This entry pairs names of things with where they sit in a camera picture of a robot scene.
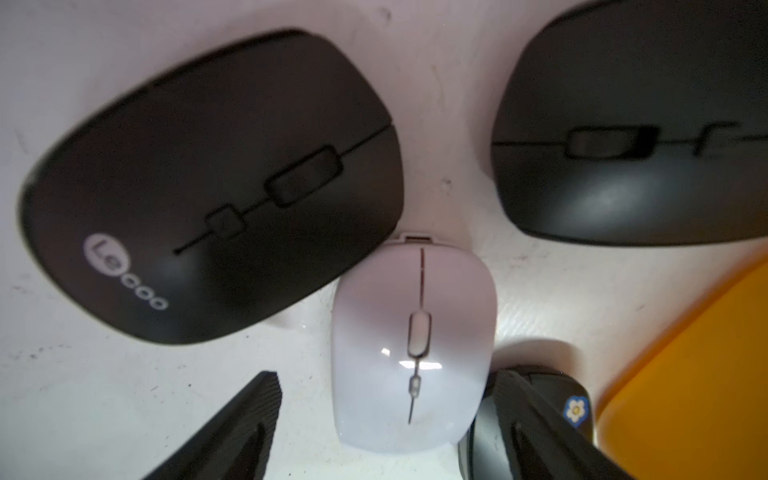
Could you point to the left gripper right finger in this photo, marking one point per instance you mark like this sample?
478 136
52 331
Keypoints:
539 442

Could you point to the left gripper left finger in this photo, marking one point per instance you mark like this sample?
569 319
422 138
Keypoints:
235 443

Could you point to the black flower sticker mouse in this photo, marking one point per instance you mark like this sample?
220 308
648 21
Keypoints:
481 453

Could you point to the white mouse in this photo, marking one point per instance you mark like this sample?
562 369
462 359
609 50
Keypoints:
413 329

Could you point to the yellow storage box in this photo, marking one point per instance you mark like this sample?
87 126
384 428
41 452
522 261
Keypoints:
695 406

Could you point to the black Lecoo mouse front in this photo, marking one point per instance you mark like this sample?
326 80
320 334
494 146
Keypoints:
219 193

